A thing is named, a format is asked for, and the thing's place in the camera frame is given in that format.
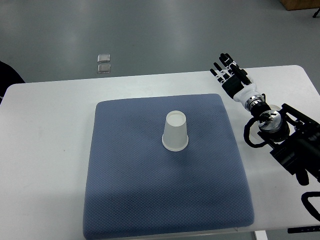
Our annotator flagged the white paper cup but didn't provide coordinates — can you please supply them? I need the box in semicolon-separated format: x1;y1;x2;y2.
249;104;281;141
161;110;189;152

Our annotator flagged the upper metal floor plate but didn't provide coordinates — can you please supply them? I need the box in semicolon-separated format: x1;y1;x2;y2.
97;53;111;63

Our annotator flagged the white table leg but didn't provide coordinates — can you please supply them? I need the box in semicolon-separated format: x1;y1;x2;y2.
254;230;268;240

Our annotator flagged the black white robotic hand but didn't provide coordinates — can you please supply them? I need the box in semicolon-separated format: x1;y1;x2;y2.
210;53;264;110

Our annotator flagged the white paper cup on cushion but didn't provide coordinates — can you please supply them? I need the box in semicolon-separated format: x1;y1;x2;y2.
161;110;189;152

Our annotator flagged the black table control panel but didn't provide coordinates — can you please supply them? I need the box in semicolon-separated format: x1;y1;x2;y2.
287;225;320;234

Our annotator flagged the black tripod leg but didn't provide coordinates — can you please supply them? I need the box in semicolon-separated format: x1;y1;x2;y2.
312;8;320;18

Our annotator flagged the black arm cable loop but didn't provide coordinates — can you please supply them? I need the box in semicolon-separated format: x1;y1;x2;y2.
301;191;320;222

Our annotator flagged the metal floor plate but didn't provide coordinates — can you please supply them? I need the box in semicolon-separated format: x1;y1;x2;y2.
97;63;111;74
97;53;111;63

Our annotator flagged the brown cardboard box corner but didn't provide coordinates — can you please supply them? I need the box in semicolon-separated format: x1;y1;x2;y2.
280;0;320;11

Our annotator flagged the black object at left edge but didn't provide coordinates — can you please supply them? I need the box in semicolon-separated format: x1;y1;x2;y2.
0;61;25;99

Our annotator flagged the lower metal floor plate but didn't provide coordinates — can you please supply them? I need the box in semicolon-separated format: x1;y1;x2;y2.
97;63;111;74

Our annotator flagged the blue mesh cushion pad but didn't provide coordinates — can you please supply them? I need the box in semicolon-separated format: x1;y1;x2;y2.
83;93;255;240

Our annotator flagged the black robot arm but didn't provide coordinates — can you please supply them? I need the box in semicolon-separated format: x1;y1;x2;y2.
243;95;320;186

